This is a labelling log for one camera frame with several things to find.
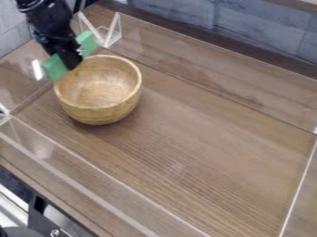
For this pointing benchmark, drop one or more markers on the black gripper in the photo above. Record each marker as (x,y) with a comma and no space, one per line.
(50,20)

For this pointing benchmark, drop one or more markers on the green rectangular stick block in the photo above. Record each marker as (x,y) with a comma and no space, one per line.
(54,67)

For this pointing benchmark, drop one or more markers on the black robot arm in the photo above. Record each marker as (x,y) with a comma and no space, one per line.
(49,18)

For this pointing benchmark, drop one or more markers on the wooden bowl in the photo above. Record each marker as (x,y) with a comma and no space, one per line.
(101,92)

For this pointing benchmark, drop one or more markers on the clear acrylic tray walls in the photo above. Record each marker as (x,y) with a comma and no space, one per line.
(208,160)

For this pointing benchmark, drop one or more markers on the clear acrylic corner bracket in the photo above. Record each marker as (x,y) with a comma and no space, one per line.
(106,35)

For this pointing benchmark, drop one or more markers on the black table frame bracket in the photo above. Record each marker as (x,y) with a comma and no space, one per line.
(40,223)

